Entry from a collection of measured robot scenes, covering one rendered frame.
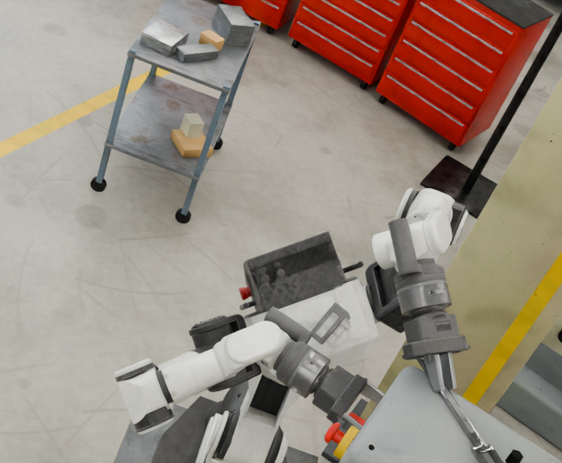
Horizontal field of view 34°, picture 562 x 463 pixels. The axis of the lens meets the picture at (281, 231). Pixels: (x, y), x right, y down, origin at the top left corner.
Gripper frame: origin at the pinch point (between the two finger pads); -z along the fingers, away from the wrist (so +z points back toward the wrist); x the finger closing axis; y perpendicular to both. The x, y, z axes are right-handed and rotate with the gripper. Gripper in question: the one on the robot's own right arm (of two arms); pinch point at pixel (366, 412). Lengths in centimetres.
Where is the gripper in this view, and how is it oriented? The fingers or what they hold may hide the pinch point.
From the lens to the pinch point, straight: 176.2
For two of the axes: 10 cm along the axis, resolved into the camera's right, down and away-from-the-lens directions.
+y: -3.1, 7.4, 6.0
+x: 4.8, -4.2, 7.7
